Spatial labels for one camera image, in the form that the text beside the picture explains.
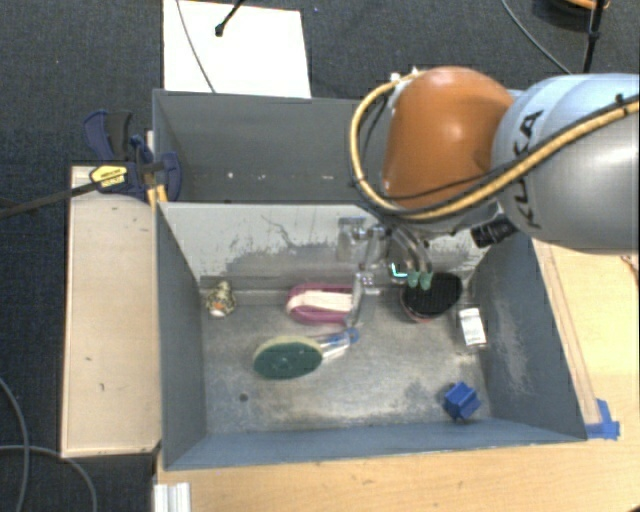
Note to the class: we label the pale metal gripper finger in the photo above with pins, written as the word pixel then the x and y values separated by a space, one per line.
pixel 361 300
pixel 352 227

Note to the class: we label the pink and white cloth band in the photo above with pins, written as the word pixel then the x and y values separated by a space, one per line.
pixel 320 302

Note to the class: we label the black round disc red rim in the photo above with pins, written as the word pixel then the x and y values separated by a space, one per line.
pixel 435 300

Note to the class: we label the grey metal bin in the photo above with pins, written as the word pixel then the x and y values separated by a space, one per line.
pixel 360 400

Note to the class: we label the clear small bottle white label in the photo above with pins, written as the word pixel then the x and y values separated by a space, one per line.
pixel 472 327

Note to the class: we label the cream patterned small figurine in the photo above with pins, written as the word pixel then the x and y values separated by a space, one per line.
pixel 221 300

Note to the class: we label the blue small block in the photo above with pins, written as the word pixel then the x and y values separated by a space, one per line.
pixel 461 401

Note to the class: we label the pale wood flat board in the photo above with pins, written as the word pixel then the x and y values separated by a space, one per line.
pixel 110 325

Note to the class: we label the black cylinder on white bracket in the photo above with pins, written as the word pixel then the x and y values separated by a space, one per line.
pixel 492 232

